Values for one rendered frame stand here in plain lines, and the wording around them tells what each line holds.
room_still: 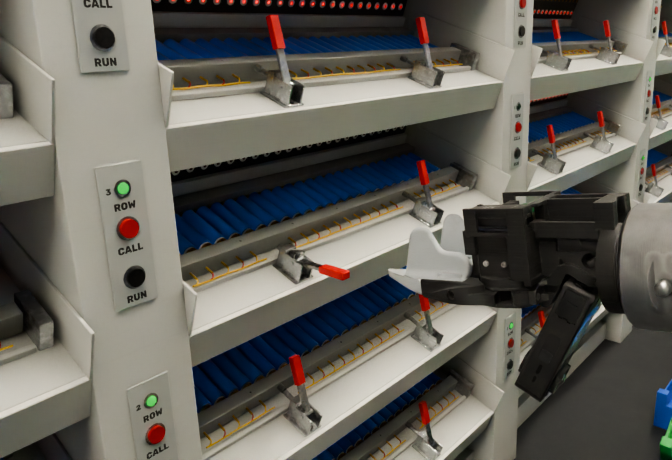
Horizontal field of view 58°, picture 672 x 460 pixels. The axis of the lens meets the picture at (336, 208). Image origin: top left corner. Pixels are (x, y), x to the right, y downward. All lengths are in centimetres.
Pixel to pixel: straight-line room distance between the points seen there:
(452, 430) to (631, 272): 72
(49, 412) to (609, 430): 116
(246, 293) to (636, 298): 38
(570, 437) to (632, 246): 100
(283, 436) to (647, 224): 49
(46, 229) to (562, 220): 41
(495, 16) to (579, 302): 61
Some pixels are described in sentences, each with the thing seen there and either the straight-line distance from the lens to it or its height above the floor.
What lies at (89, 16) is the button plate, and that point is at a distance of 51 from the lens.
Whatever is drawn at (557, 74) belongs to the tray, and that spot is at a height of 73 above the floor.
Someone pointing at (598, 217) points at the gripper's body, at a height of 67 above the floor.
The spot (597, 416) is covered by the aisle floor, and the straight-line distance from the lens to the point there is 150.
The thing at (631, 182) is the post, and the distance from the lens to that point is 169.
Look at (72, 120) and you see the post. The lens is 50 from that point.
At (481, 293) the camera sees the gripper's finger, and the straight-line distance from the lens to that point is 50.
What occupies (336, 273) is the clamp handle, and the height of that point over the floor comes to 57.
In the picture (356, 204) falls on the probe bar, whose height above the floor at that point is 59.
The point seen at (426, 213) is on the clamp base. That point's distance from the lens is 88.
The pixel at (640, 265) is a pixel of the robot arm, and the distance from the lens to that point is 44.
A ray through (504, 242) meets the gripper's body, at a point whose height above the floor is 64.
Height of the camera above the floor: 79
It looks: 15 degrees down
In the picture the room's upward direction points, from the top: 2 degrees counter-clockwise
